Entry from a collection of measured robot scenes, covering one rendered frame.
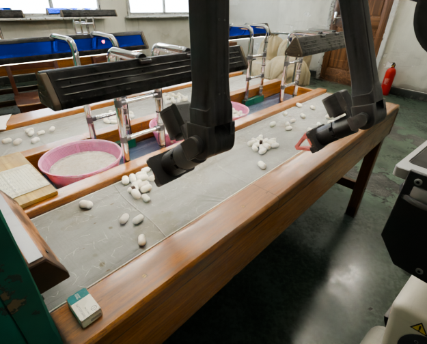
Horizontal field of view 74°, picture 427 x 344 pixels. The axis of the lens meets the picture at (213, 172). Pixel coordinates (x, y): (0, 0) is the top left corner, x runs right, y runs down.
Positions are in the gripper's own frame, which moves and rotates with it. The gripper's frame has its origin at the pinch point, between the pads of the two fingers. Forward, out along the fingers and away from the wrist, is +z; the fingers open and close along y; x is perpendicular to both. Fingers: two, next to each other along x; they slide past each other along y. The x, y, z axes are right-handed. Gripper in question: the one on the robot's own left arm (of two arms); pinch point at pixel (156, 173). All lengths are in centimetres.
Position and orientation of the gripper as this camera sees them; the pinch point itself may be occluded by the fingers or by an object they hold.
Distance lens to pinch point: 72.4
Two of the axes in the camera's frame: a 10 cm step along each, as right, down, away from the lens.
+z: -5.7, 2.5, 7.8
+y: -6.9, 3.6, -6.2
